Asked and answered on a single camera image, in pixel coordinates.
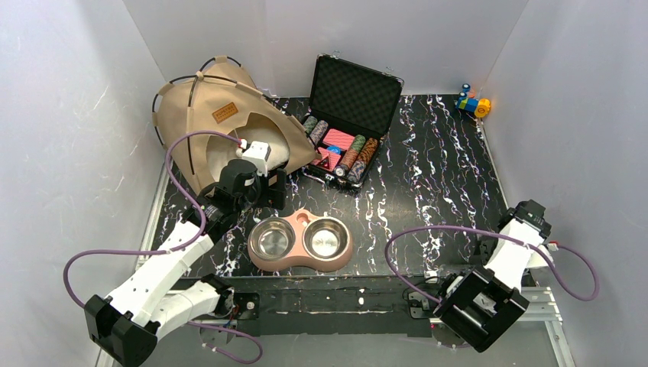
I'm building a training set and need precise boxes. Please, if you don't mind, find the white fluffy cushion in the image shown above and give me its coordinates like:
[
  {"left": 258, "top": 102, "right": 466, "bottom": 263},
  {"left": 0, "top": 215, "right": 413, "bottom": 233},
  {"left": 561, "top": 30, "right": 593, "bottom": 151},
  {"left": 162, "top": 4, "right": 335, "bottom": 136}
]
[{"left": 206, "top": 123, "right": 290, "bottom": 180}]

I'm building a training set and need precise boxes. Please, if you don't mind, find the pink double bowl holder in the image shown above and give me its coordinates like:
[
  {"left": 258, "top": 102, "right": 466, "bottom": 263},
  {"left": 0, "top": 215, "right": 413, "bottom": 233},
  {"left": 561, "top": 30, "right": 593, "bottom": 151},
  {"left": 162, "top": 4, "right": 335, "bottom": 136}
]
[{"left": 247, "top": 209, "right": 353, "bottom": 272}]

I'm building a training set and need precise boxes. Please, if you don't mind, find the steel pet bowl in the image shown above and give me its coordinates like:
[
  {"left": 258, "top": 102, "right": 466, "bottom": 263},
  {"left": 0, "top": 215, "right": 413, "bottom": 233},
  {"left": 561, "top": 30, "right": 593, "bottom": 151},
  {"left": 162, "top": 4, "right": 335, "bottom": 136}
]
[
  {"left": 302, "top": 217, "right": 352, "bottom": 260},
  {"left": 248, "top": 217, "right": 296, "bottom": 261}
]

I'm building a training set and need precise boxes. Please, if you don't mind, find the tan fabric pet tent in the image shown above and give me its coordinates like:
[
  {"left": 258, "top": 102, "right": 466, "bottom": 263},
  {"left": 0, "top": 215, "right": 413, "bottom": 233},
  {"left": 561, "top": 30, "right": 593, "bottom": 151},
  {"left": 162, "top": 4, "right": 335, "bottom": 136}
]
[{"left": 152, "top": 56, "right": 319, "bottom": 193}]

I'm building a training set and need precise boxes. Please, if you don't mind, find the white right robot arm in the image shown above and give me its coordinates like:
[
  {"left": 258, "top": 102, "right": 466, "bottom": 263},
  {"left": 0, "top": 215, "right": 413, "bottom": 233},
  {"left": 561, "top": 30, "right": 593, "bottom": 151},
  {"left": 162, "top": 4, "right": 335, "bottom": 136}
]
[{"left": 433, "top": 200, "right": 553, "bottom": 352}]

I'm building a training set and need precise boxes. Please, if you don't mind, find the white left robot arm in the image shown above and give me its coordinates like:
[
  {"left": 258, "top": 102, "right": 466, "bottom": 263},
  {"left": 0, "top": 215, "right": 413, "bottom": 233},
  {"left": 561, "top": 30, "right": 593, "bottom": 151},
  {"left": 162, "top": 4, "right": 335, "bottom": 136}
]
[{"left": 84, "top": 158, "right": 285, "bottom": 366}]

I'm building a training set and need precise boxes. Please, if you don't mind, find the black poker chip case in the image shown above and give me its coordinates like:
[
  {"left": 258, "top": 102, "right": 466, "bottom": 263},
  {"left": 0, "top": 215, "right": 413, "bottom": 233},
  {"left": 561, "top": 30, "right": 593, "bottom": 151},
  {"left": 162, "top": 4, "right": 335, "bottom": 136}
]
[{"left": 301, "top": 54, "right": 403, "bottom": 190}]

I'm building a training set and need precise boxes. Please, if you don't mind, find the colourful toy train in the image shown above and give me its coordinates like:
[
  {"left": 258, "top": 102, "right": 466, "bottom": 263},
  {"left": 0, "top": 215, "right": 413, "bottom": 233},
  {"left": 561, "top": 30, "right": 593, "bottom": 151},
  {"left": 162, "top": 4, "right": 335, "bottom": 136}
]
[{"left": 455, "top": 83, "right": 491, "bottom": 119}]

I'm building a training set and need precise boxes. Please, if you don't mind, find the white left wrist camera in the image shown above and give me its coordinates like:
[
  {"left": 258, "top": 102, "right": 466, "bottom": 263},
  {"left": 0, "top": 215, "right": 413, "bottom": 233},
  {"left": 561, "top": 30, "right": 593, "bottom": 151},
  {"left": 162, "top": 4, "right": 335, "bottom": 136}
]
[{"left": 236, "top": 139, "right": 271, "bottom": 177}]

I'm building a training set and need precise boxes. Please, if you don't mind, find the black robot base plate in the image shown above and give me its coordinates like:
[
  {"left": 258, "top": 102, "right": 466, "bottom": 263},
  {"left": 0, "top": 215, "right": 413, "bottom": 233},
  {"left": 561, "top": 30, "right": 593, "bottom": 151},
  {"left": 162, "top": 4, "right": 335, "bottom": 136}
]
[{"left": 226, "top": 276, "right": 433, "bottom": 337}]

